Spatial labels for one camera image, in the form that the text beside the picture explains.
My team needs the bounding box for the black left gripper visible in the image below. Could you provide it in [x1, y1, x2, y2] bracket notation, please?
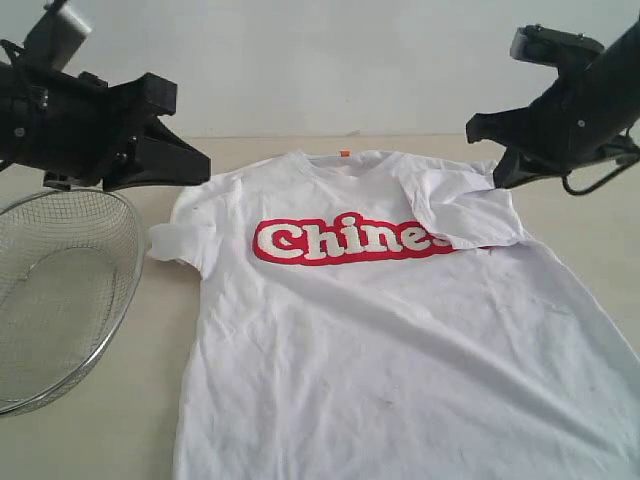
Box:
[1, 64, 211, 191]

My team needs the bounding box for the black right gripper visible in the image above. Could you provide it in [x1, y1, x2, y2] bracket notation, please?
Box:
[465, 59, 639, 189]

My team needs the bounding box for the white t-shirt red logo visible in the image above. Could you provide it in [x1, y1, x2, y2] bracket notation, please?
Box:
[149, 151, 639, 479]

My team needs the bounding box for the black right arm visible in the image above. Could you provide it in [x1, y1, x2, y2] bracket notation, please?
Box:
[466, 24, 639, 196]

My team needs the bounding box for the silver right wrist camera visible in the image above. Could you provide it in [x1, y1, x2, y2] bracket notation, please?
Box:
[509, 24, 605, 71]

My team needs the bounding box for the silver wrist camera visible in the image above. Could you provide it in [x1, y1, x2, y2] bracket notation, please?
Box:
[23, 0, 93, 71]
[509, 24, 605, 71]

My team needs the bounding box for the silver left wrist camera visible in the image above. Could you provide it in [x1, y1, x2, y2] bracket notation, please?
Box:
[23, 0, 93, 71]

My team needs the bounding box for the silver wire mesh basket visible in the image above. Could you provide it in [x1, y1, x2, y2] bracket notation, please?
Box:
[1, 189, 145, 417]

